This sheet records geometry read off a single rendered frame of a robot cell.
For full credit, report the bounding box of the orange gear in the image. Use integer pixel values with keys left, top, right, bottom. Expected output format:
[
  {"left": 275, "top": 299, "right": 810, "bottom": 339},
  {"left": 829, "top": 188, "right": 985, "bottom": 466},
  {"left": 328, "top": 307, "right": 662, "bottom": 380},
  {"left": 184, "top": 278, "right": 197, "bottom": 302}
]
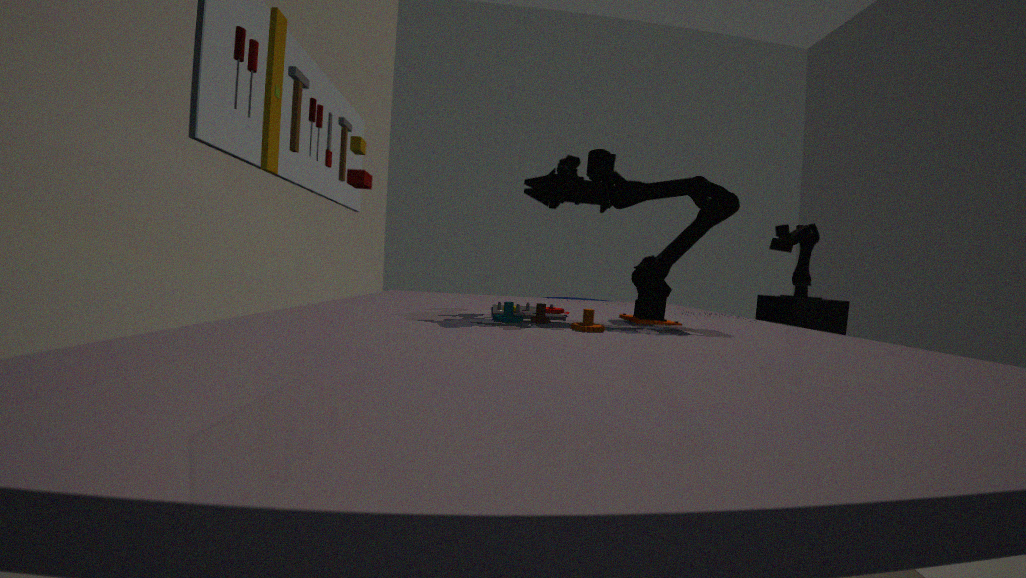
[{"left": 571, "top": 309, "right": 605, "bottom": 333}]

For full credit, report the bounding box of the teal gear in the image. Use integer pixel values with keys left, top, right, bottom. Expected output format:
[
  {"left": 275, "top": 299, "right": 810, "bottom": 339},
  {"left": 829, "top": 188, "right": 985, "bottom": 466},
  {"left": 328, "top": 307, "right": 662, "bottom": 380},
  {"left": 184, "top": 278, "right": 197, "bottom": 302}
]
[{"left": 494, "top": 302, "right": 523, "bottom": 323}]

